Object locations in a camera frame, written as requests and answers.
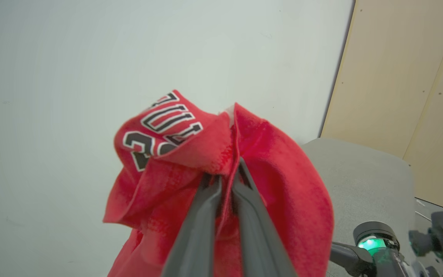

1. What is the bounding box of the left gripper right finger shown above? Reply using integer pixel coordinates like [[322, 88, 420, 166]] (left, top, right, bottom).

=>
[[231, 157, 297, 277]]

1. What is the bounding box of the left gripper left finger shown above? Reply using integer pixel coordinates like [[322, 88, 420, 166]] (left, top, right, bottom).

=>
[[161, 174, 222, 277]]

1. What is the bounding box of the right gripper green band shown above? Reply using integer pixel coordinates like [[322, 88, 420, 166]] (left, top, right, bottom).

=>
[[329, 221, 414, 277]]

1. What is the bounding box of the red basketball jersey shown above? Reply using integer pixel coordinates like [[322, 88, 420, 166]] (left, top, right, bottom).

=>
[[103, 90, 334, 277]]

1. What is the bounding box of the beige wooden panel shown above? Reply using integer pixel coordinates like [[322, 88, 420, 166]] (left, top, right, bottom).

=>
[[320, 0, 443, 210]]

